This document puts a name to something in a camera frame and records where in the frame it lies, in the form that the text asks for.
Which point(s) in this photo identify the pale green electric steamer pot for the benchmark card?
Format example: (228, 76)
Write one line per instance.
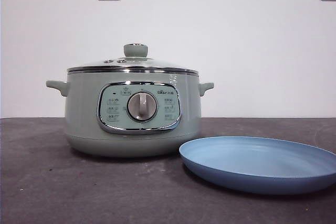
(84, 116)

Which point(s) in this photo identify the blue round plate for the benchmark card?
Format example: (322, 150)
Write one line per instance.
(252, 161)

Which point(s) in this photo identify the glass lid with green knob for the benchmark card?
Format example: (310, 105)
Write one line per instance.
(135, 51)

